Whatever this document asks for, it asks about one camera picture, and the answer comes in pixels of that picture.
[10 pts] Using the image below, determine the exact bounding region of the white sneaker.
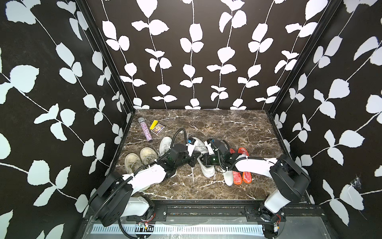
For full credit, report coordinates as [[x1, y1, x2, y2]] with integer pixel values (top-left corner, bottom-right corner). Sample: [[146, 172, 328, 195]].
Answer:
[[159, 136, 172, 156], [188, 137, 215, 178]]

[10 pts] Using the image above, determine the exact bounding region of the white grey insole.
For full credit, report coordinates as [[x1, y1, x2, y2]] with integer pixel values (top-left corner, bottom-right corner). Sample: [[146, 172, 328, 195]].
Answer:
[[223, 170, 234, 186]]

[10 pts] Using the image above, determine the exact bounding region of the red orange insole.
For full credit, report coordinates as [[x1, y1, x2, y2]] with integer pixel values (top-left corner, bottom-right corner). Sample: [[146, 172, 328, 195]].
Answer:
[[230, 148, 243, 185]]

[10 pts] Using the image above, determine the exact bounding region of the beige sneaker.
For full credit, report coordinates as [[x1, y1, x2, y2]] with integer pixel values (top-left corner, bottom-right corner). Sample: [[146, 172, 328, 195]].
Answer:
[[124, 153, 144, 174], [140, 147, 159, 165]]

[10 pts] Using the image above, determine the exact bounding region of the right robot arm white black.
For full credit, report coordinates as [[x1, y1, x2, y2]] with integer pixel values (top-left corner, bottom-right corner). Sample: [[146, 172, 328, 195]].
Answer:
[[194, 138, 311, 221]]

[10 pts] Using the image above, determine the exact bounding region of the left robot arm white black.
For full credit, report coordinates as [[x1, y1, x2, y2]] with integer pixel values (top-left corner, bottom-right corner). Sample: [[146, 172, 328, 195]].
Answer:
[[89, 144, 203, 227]]

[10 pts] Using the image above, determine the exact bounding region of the small purple card box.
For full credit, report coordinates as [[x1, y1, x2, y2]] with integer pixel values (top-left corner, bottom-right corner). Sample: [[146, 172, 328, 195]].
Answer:
[[151, 123, 165, 135]]

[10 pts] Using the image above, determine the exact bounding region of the yellow wedge block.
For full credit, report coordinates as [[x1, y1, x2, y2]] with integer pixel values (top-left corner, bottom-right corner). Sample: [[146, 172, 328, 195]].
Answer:
[[150, 120, 158, 130]]

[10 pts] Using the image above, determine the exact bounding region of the purple glitter tube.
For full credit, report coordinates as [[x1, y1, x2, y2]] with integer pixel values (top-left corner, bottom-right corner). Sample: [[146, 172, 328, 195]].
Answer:
[[138, 117, 153, 142]]

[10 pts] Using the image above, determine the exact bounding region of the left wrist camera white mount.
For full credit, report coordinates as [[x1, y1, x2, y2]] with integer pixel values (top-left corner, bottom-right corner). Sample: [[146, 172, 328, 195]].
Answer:
[[187, 138, 196, 157]]

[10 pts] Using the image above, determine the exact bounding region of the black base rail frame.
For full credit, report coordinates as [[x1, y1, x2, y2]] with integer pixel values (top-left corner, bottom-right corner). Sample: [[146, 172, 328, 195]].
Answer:
[[151, 200, 326, 224]]

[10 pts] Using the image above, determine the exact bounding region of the white slotted cable duct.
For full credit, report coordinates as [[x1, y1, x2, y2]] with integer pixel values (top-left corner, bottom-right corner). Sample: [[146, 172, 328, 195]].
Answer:
[[90, 223, 266, 237]]

